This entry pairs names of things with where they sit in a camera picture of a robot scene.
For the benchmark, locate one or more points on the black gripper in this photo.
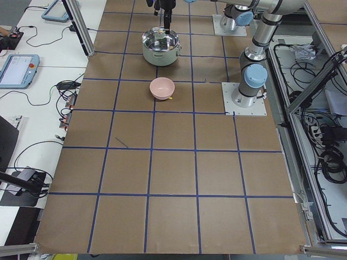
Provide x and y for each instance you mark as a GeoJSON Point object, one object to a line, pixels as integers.
{"type": "Point", "coordinates": [167, 5]}

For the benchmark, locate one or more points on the glass pot lid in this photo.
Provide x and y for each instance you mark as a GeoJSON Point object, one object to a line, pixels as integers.
{"type": "Point", "coordinates": [156, 39]}

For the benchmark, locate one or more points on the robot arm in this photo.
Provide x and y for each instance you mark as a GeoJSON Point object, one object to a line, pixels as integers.
{"type": "Point", "coordinates": [167, 6]}
{"type": "Point", "coordinates": [253, 73]}

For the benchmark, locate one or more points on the pale green steel pot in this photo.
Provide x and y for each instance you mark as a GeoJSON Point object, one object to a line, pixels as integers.
{"type": "Point", "coordinates": [162, 59]}

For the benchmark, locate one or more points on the pink bowl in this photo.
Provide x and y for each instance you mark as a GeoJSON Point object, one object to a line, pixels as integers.
{"type": "Point", "coordinates": [162, 88]}

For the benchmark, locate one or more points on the blue teach pendant far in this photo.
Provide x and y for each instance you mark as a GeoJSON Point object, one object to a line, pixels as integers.
{"type": "Point", "coordinates": [56, 12]}

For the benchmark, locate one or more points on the blue teach pendant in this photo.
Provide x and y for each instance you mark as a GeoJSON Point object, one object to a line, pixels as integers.
{"type": "Point", "coordinates": [56, 12]}
{"type": "Point", "coordinates": [19, 70]}

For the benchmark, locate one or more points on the blue teach pendant near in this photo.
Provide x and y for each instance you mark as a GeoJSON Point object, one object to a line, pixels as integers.
{"type": "Point", "coordinates": [19, 70]}

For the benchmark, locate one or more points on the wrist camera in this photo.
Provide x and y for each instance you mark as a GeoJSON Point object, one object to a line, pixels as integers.
{"type": "Point", "coordinates": [155, 4]}

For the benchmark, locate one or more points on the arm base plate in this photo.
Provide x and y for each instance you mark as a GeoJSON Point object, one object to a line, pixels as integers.
{"type": "Point", "coordinates": [224, 26]}
{"type": "Point", "coordinates": [238, 105]}

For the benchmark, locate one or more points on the aluminium frame post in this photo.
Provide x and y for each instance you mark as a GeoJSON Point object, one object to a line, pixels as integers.
{"type": "Point", "coordinates": [75, 16]}

